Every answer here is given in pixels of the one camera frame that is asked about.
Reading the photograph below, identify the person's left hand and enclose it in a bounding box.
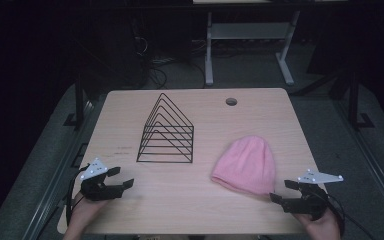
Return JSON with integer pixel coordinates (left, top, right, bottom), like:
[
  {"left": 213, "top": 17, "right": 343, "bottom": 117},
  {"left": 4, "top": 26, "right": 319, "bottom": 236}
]
[{"left": 69, "top": 191, "right": 110, "bottom": 229}]

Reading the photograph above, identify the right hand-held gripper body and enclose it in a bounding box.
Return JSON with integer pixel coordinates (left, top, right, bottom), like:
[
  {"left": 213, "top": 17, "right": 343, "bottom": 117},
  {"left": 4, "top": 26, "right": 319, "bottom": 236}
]
[{"left": 280, "top": 168, "right": 345, "bottom": 222}]

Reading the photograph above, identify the white metal desk frame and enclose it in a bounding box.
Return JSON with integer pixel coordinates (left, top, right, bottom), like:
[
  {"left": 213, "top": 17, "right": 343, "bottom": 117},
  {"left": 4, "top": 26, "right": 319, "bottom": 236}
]
[{"left": 192, "top": 0, "right": 348, "bottom": 87}]

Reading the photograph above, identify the aluminium floor rail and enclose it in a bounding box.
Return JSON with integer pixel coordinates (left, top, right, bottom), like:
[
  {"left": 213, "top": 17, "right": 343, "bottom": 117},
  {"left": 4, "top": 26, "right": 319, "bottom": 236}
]
[
  {"left": 333, "top": 99, "right": 384, "bottom": 232},
  {"left": 21, "top": 99, "right": 96, "bottom": 240}
]

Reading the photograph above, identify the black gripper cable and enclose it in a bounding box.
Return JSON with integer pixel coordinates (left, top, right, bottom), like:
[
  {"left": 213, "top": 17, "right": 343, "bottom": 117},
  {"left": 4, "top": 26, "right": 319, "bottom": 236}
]
[
  {"left": 324, "top": 192, "right": 378, "bottom": 240},
  {"left": 65, "top": 163, "right": 91, "bottom": 226}
]

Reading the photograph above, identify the black metal stand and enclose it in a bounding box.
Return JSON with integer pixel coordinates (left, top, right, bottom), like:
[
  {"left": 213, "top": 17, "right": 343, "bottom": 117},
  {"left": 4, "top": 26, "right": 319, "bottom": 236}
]
[
  {"left": 345, "top": 71, "right": 376, "bottom": 131},
  {"left": 62, "top": 71, "right": 88, "bottom": 130}
]

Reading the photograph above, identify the black wire file rack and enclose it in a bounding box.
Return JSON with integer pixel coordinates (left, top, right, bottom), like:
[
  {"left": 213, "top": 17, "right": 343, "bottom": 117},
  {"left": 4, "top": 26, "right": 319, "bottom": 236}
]
[{"left": 136, "top": 92, "right": 195, "bottom": 164}]

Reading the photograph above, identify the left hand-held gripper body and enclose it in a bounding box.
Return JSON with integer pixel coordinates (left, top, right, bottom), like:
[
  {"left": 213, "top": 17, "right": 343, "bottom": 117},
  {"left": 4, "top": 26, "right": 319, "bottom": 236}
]
[{"left": 79, "top": 157, "right": 125, "bottom": 202}]

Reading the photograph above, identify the person's right hand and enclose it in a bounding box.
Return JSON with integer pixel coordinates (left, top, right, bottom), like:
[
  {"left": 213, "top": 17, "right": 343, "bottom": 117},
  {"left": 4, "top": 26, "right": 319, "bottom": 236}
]
[{"left": 292, "top": 207, "right": 343, "bottom": 240}]

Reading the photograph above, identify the pink knitted beanie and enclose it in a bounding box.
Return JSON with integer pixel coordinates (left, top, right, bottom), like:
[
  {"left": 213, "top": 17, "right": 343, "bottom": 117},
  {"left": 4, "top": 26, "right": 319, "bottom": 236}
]
[{"left": 210, "top": 134, "right": 277, "bottom": 196}]

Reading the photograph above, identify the black floor cable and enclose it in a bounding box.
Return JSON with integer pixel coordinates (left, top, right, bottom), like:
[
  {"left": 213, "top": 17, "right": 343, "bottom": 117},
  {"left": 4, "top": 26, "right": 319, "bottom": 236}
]
[{"left": 133, "top": 36, "right": 208, "bottom": 90}]

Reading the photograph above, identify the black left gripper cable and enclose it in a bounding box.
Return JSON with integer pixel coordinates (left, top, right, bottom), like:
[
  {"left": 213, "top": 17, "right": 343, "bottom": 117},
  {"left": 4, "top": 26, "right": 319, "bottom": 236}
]
[{"left": 65, "top": 163, "right": 91, "bottom": 226}]

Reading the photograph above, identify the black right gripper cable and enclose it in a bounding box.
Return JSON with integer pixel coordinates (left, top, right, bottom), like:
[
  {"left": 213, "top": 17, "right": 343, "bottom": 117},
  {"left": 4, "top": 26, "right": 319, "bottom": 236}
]
[{"left": 324, "top": 192, "right": 378, "bottom": 240}]

